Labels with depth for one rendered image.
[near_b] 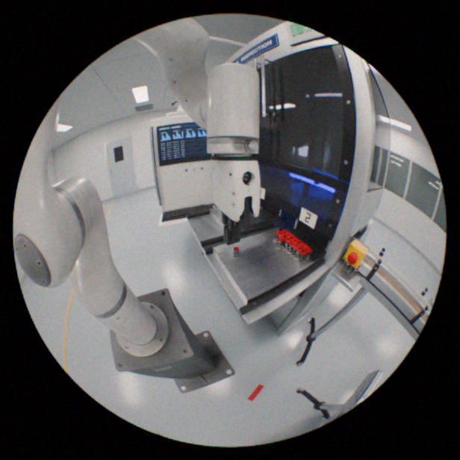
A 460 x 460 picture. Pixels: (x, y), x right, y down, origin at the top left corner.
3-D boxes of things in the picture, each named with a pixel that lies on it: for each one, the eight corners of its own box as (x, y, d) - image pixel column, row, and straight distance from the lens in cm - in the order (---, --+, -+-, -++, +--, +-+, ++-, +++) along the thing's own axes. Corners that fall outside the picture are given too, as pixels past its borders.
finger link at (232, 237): (249, 219, 26) (246, 248, 30) (240, 211, 29) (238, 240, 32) (233, 222, 25) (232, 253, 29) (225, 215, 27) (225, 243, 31)
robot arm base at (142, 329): (122, 361, 51) (75, 337, 38) (115, 310, 59) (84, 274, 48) (178, 348, 44) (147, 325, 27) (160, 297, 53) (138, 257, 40)
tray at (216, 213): (256, 204, 104) (256, 199, 103) (281, 220, 87) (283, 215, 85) (210, 213, 89) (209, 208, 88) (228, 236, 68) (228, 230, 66)
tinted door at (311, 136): (269, 160, 79) (269, 64, 95) (349, 184, 55) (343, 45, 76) (268, 160, 79) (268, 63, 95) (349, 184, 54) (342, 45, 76)
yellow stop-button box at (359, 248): (349, 252, 66) (355, 237, 63) (361, 261, 65) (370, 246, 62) (342, 259, 59) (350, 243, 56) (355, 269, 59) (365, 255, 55)
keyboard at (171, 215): (212, 205, 120) (211, 203, 119) (216, 213, 107) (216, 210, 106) (163, 213, 119) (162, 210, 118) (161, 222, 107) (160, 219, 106)
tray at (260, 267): (278, 232, 75) (278, 226, 73) (316, 264, 64) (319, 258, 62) (213, 253, 59) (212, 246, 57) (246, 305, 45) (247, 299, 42)
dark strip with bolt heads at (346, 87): (323, 231, 62) (331, 46, 76) (331, 237, 61) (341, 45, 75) (322, 232, 61) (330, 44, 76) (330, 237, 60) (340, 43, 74)
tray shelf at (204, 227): (252, 204, 108) (252, 201, 108) (334, 263, 73) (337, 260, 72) (186, 218, 92) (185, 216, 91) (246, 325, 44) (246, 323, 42)
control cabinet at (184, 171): (214, 196, 143) (212, 113, 138) (219, 203, 125) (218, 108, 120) (162, 204, 141) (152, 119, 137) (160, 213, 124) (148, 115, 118)
